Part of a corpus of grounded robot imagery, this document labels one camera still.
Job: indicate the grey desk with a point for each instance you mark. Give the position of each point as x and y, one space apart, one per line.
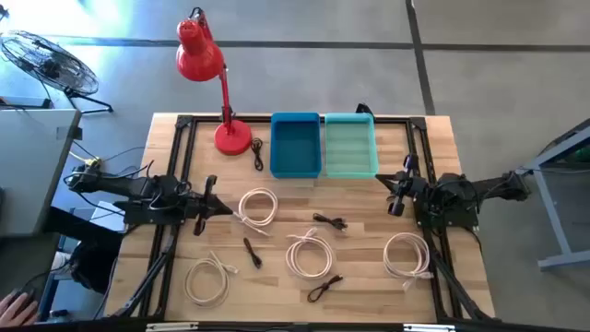
32 170

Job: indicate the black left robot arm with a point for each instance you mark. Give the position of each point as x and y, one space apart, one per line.
120 186

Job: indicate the red desk lamp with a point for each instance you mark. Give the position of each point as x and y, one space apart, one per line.
199 57

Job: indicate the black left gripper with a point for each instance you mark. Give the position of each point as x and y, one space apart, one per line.
200 205

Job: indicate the black floor fan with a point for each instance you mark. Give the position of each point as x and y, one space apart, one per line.
46 64

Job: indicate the person's hand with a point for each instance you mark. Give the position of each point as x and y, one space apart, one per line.
16 313

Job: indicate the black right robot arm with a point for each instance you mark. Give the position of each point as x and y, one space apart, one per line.
488 186

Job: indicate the black computer mouse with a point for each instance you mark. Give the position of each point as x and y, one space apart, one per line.
27 295

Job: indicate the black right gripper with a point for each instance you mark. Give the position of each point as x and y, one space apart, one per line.
412 191

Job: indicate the grey metal table stand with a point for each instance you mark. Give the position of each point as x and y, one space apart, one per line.
567 260

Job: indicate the blue plastic bin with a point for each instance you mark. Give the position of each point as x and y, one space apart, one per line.
295 147

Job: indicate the silver metal plate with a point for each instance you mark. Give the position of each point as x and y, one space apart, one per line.
428 328
173 327

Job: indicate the teal translucent plastic bin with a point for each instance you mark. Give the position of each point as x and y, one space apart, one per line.
350 152

